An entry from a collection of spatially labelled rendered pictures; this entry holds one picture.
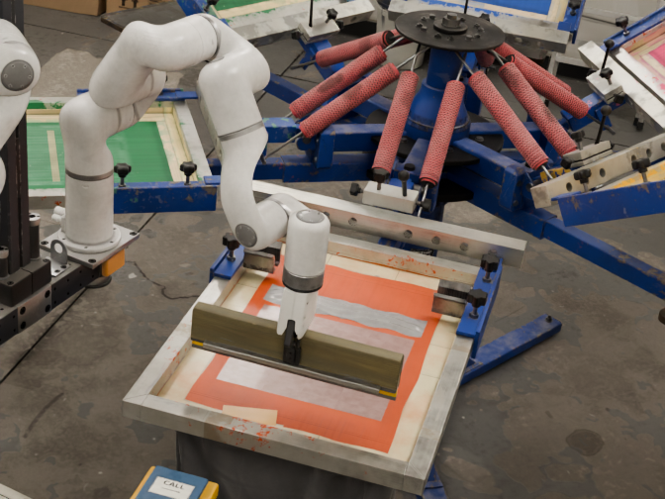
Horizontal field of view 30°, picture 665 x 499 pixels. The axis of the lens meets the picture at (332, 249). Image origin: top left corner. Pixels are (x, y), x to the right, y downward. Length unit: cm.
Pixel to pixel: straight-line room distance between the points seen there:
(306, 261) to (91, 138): 50
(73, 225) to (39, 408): 152
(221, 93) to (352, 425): 69
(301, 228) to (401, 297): 69
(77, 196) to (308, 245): 54
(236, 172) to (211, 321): 33
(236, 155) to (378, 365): 47
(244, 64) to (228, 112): 9
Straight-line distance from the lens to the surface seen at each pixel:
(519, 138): 321
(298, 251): 218
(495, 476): 387
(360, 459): 227
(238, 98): 217
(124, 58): 228
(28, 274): 239
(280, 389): 247
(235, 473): 250
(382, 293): 281
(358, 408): 245
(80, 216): 250
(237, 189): 215
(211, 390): 246
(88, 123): 240
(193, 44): 223
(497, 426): 407
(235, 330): 234
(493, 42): 335
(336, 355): 230
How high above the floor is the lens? 243
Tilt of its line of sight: 30 degrees down
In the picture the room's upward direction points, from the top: 7 degrees clockwise
